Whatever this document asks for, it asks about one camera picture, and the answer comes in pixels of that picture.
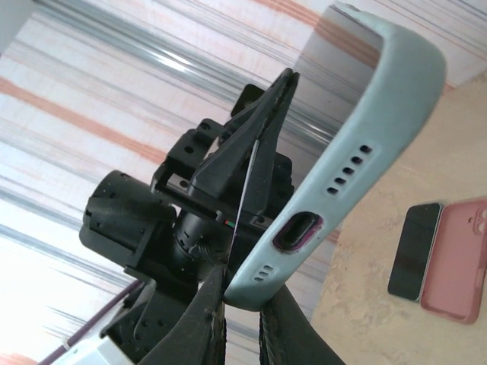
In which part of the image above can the smartphone with mint green frame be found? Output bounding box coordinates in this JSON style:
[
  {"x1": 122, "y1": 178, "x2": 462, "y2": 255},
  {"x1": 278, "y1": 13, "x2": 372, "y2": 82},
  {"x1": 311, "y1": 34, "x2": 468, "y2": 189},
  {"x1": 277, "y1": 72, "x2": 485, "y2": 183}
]
[{"x1": 387, "y1": 202, "x2": 445, "y2": 303}]

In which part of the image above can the pink phone case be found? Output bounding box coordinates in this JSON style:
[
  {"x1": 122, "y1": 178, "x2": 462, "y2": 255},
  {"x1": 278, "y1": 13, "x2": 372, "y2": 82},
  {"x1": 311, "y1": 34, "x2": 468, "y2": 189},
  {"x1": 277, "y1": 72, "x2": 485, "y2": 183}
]
[{"x1": 419, "y1": 196, "x2": 487, "y2": 325}]

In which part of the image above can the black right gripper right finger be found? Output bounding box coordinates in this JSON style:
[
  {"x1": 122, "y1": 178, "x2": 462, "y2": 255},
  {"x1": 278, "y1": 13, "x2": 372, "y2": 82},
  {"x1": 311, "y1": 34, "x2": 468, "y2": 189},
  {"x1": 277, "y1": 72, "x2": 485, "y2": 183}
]
[{"x1": 258, "y1": 287, "x2": 347, "y2": 365}]

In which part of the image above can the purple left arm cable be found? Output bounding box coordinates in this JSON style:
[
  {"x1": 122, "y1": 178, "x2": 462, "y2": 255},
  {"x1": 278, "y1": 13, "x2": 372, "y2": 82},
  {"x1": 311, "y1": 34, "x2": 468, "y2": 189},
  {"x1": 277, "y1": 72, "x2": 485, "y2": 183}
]
[{"x1": 45, "y1": 281, "x2": 144, "y2": 362}]

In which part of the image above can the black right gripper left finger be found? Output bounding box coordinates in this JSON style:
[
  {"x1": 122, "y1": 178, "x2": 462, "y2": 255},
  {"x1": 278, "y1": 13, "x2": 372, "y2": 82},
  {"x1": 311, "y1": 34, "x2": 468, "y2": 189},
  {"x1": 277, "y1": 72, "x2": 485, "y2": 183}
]
[{"x1": 140, "y1": 265, "x2": 228, "y2": 365}]

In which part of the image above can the light blue phone case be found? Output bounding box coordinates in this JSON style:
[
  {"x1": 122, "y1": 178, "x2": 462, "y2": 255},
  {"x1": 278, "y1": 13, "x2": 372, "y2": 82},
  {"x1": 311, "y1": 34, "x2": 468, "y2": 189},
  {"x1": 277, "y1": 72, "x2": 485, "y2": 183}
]
[{"x1": 223, "y1": 0, "x2": 448, "y2": 313}]

